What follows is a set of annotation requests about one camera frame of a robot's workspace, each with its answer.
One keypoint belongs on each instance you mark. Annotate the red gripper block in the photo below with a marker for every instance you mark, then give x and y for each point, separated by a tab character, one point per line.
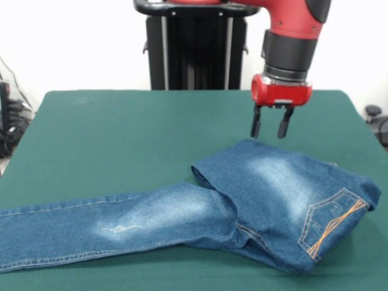
279	95

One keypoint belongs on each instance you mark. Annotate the blue denim jeans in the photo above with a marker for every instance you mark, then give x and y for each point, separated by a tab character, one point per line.
272	188

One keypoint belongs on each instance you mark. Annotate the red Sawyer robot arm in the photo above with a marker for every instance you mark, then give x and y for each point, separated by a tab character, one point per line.
291	39

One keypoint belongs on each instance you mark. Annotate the dark green table cloth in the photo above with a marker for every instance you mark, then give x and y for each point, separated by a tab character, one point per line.
91	136

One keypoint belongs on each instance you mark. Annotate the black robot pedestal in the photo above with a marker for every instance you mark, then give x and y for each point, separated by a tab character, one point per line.
188	54

